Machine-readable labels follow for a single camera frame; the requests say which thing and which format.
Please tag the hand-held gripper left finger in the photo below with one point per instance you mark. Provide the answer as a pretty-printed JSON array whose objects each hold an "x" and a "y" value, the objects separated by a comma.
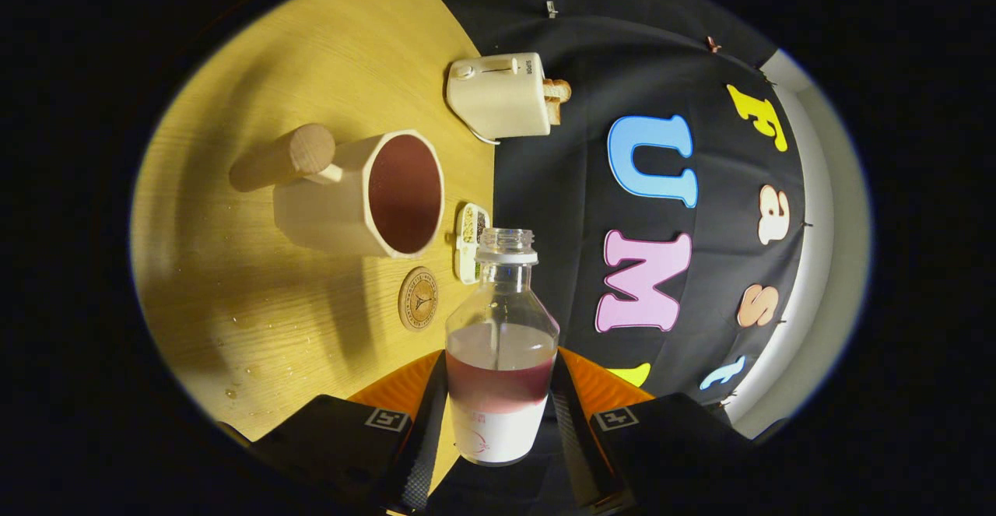
[{"x": 424, "y": 438}]

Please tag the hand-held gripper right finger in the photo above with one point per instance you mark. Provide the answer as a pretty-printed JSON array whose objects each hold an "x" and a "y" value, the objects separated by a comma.
[{"x": 572, "y": 438}]

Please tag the clear juice bottle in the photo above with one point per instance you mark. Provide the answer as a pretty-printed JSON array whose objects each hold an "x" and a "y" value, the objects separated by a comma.
[{"x": 502, "y": 329}]

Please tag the round cork coaster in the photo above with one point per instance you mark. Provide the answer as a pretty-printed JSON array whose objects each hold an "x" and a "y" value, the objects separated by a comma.
[{"x": 419, "y": 299}]

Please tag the white divided snack dish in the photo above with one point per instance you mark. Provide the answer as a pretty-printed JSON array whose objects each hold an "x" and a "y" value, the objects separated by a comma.
[{"x": 469, "y": 240}]

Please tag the wooden table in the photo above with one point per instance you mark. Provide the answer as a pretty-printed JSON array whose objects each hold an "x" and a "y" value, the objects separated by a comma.
[{"x": 257, "y": 321}]

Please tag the toast slice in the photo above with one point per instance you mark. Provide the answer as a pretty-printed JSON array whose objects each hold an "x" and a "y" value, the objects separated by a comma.
[
  {"x": 554, "y": 113},
  {"x": 559, "y": 89}
]

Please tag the white toaster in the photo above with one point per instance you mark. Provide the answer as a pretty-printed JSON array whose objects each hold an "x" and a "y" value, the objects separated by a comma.
[{"x": 498, "y": 100}]

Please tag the pink clip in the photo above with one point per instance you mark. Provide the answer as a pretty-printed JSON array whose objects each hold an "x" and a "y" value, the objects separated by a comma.
[{"x": 712, "y": 43}]

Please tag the silver clip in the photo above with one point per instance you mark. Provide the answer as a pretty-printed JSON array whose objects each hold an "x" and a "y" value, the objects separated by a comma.
[{"x": 551, "y": 8}]

